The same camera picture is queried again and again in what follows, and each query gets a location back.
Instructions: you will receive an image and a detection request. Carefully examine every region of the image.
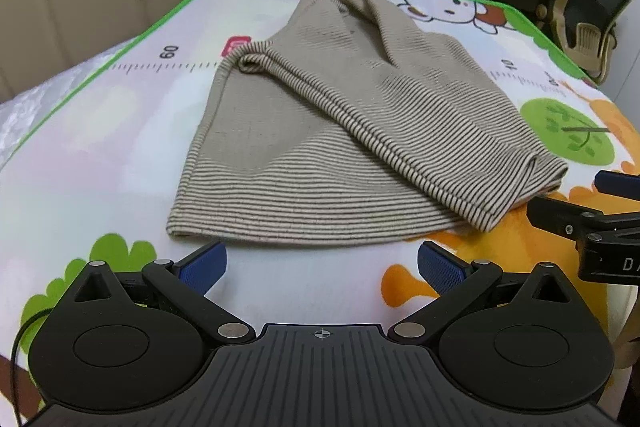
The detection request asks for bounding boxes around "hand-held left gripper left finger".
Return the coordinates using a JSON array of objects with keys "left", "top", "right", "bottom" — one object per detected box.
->
[{"left": 74, "top": 241, "right": 257, "bottom": 344}]

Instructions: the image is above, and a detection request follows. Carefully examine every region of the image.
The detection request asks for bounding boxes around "thin black cable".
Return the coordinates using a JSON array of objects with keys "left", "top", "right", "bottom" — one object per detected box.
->
[{"left": 12, "top": 307, "right": 53, "bottom": 427}]

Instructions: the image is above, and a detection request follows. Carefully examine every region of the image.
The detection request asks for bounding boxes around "beige striped knit top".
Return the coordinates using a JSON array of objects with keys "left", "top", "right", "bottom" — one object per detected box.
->
[{"left": 166, "top": 0, "right": 571, "bottom": 250}]

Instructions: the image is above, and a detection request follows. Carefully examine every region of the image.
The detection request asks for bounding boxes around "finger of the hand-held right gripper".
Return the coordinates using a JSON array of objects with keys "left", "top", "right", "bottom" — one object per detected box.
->
[
  {"left": 595, "top": 170, "right": 640, "bottom": 202},
  {"left": 527, "top": 196, "right": 640, "bottom": 253}
]

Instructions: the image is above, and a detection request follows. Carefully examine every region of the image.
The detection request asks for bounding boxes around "clear plastic sheet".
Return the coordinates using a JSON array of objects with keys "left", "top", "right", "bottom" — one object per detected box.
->
[{"left": 0, "top": 34, "right": 146, "bottom": 168}]

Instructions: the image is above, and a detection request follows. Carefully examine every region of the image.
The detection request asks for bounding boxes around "printed cartoon play mat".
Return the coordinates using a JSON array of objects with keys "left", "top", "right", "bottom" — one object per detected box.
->
[{"left": 0, "top": 0, "right": 640, "bottom": 413}]

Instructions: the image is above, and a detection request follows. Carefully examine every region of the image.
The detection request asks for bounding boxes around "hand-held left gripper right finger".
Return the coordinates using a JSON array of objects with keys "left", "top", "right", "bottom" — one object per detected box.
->
[{"left": 392, "top": 242, "right": 576, "bottom": 344}]

